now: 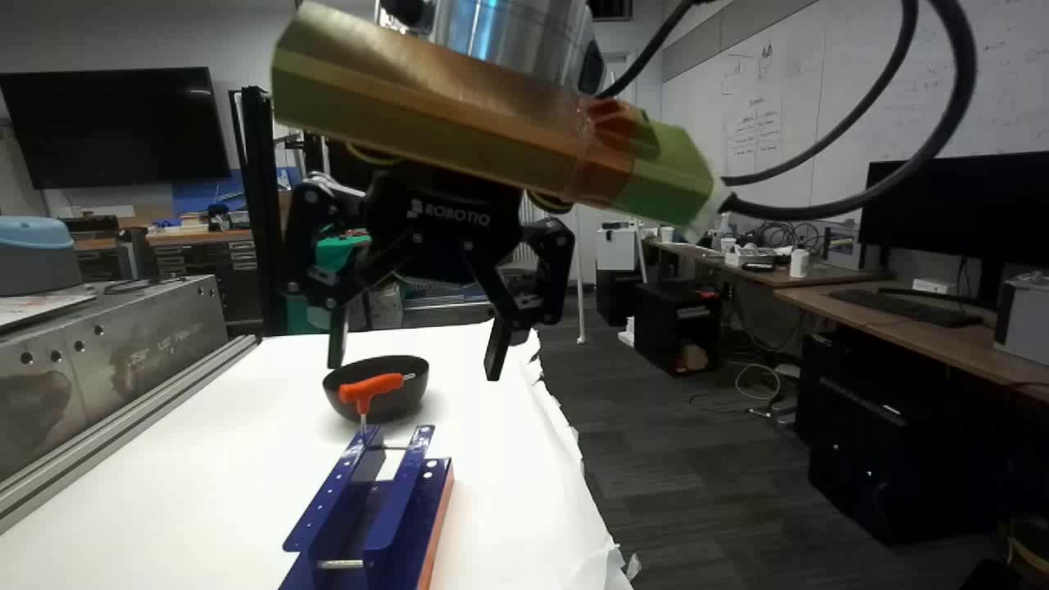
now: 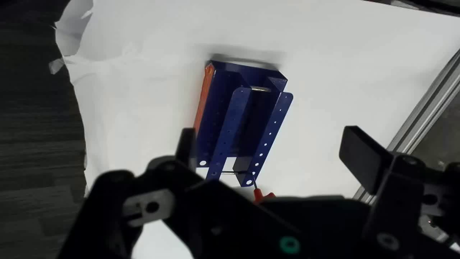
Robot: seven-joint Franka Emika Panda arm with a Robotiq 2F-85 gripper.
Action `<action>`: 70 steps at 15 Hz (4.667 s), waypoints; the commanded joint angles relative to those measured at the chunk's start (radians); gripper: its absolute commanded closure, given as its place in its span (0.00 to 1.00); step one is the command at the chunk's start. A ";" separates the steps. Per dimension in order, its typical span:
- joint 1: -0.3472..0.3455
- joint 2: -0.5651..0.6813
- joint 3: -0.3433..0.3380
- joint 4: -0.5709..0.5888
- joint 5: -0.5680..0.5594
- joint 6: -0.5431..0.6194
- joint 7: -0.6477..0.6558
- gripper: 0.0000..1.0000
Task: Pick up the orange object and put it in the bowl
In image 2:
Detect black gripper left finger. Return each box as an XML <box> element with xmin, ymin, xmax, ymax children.
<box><xmin>57</xmin><ymin>128</ymin><xmax>201</xmax><ymax>259</ymax></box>

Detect white paper table cover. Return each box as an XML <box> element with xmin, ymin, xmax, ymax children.
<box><xmin>53</xmin><ymin>0</ymin><xmax>460</xmax><ymax>259</ymax></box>

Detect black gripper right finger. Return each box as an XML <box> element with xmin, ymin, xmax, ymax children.
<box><xmin>339</xmin><ymin>125</ymin><xmax>460</xmax><ymax>259</ymax></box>

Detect aluminium frame rail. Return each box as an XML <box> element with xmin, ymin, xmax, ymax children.
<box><xmin>352</xmin><ymin>49</ymin><xmax>460</xmax><ymax>206</ymax></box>

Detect small orange object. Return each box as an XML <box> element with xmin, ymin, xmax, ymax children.
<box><xmin>253</xmin><ymin>187</ymin><xmax>276</xmax><ymax>204</ymax></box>

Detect blue metal rack with orange side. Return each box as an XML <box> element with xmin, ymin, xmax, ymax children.
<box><xmin>194</xmin><ymin>60</ymin><xmax>293</xmax><ymax>187</ymax></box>

